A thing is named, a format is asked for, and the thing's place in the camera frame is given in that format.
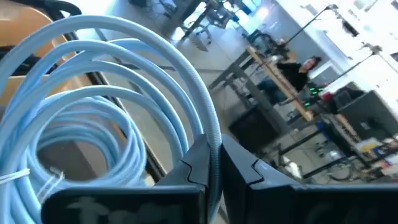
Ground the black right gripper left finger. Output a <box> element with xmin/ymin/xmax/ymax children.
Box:
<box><xmin>41</xmin><ymin>134</ymin><xmax>211</xmax><ymax>224</ymax></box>

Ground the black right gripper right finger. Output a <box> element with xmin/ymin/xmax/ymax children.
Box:
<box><xmin>221</xmin><ymin>134</ymin><xmax>398</xmax><ymax>224</ymax></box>

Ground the thick light blue cable coil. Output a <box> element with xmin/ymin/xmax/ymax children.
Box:
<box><xmin>0</xmin><ymin>14</ymin><xmax>223</xmax><ymax>224</ymax></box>

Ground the black computer tower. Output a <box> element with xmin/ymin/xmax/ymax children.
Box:
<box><xmin>228</xmin><ymin>105</ymin><xmax>290</xmax><ymax>154</ymax></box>

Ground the wooden top workbench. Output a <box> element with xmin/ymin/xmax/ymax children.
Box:
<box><xmin>208</xmin><ymin>45</ymin><xmax>314</xmax><ymax>134</ymax></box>

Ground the person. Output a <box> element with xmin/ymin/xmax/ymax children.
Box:
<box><xmin>257</xmin><ymin>55</ymin><xmax>323</xmax><ymax>104</ymax></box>

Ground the black equipment box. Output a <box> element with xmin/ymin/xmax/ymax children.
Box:
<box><xmin>336</xmin><ymin>90</ymin><xmax>398</xmax><ymax>141</ymax></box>

